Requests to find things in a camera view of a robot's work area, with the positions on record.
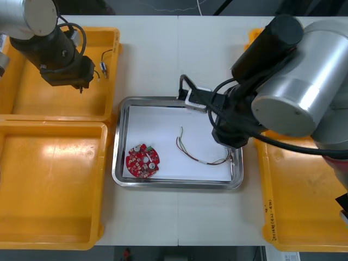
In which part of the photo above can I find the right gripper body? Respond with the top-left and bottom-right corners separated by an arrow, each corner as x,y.
211,126 -> 249,149

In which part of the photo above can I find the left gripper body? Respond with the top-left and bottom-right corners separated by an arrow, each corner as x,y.
40,55 -> 96,89

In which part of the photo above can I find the thin multicolour wire harness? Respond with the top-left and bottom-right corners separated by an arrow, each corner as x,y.
175,126 -> 236,167

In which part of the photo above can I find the steel tray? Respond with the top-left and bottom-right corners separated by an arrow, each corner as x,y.
111,95 -> 244,191

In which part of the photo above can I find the white sheet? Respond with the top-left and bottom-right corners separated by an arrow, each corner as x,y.
122,105 -> 235,182

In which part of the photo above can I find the yellow-orange plastic bin with handwriting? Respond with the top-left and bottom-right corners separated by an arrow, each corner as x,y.
252,130 -> 348,252

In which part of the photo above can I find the round red circuit board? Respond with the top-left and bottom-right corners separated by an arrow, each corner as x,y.
126,144 -> 161,179

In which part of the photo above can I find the black pole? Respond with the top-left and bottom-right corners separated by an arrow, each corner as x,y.
212,0 -> 234,16

